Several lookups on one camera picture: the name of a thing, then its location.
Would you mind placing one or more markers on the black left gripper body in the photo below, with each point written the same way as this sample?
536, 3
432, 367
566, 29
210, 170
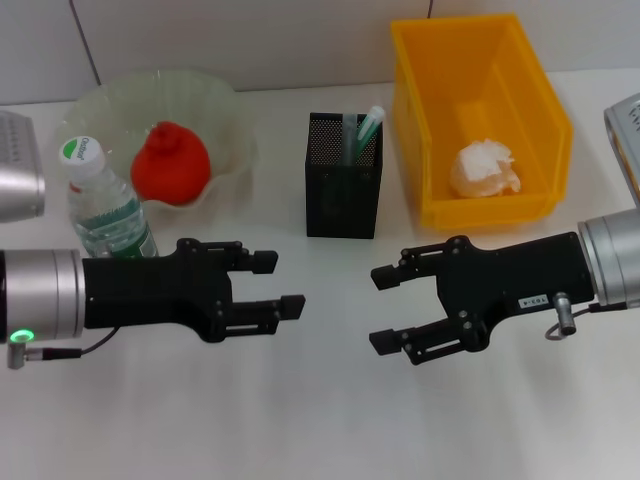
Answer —
150, 290

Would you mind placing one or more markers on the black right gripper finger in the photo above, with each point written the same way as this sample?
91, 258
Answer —
387, 277
435, 345

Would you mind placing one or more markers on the yellow plastic bin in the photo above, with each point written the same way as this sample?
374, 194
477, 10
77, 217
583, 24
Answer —
475, 212

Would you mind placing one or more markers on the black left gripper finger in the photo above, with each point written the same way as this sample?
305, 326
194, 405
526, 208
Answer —
250, 320
262, 262

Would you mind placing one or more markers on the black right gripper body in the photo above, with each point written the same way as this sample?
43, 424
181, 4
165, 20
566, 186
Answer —
520, 280

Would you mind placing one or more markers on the white paper ball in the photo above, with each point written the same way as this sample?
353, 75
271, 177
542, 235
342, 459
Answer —
480, 170

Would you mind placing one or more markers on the clear bottle with green label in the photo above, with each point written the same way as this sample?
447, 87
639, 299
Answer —
105, 210

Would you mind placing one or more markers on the black mesh pen holder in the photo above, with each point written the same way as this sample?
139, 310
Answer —
345, 210

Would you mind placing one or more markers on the green utility knife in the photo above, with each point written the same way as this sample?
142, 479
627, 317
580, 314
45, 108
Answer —
370, 125

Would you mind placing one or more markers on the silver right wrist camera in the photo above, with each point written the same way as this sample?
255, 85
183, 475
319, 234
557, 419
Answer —
625, 140

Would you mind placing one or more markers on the grey marker pen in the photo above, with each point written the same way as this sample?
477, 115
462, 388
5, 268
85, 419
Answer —
350, 140

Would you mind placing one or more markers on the pale green glass fruit plate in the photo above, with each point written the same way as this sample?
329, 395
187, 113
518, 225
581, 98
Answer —
200, 110

